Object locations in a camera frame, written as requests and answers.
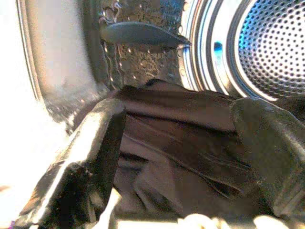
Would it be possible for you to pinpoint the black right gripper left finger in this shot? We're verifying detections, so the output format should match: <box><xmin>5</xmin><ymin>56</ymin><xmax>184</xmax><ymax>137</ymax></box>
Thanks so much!
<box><xmin>14</xmin><ymin>97</ymin><xmax>127</xmax><ymax>226</ymax></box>

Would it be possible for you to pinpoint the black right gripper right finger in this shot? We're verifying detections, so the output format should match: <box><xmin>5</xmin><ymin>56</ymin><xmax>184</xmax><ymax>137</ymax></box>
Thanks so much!
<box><xmin>231</xmin><ymin>97</ymin><xmax>305</xmax><ymax>216</ymax></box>

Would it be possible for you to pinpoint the black garment with white print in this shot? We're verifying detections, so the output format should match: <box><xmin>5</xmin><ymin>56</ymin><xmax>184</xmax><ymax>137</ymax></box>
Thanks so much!
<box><xmin>69</xmin><ymin>78</ymin><xmax>305</xmax><ymax>220</ymax></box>

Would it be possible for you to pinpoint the perforated steel washer drum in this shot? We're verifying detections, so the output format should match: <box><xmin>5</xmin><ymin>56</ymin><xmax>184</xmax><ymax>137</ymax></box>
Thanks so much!
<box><xmin>81</xmin><ymin>0</ymin><xmax>305</xmax><ymax>101</ymax></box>

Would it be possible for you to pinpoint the dark drum lifter paddle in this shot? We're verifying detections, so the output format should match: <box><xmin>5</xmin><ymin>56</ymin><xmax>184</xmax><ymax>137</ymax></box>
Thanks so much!
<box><xmin>99</xmin><ymin>21</ymin><xmax>193</xmax><ymax>48</ymax></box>

